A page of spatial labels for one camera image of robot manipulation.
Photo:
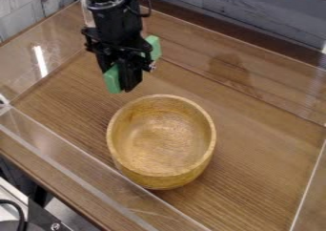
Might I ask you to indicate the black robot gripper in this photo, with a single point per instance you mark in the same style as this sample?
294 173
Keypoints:
113 38

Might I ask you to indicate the green rectangular block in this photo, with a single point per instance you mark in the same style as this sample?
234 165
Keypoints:
111 75

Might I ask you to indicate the brown wooden bowl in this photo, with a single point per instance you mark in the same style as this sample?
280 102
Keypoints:
162 138

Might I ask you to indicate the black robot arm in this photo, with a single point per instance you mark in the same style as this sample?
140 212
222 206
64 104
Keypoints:
124 53

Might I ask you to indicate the black metal frame bracket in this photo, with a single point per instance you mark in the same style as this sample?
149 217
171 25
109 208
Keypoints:
41 221

